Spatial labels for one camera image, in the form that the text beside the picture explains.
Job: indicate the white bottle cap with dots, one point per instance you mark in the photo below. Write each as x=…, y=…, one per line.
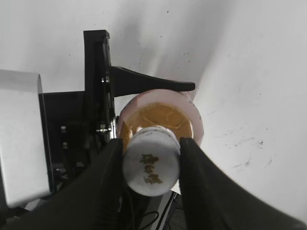
x=151, y=161

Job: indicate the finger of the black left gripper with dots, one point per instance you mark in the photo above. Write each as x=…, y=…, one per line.
x=128, y=82

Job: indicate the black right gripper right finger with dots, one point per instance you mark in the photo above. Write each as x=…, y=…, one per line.
x=213, y=201

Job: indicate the pink oolong tea bottle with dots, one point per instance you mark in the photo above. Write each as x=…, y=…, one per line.
x=172, y=110

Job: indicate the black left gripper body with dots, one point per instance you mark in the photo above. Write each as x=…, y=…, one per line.
x=82, y=123

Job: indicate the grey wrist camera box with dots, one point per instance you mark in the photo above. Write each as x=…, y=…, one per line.
x=25, y=162

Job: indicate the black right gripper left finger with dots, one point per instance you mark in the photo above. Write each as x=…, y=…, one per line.
x=96, y=200

